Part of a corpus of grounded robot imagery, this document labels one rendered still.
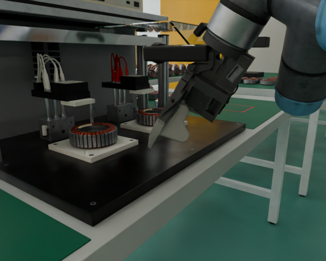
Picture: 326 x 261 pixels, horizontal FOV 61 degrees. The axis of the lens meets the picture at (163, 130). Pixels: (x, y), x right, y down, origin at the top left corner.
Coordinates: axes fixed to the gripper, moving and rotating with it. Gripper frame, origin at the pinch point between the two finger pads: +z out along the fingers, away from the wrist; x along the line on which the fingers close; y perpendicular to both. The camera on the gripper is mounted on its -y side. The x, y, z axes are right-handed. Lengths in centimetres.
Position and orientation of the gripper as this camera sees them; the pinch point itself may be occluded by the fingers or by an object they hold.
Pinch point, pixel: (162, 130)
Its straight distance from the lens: 53.2
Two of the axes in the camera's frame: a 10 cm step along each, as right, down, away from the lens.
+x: 4.0, -3.7, 8.4
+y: 8.2, 5.5, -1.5
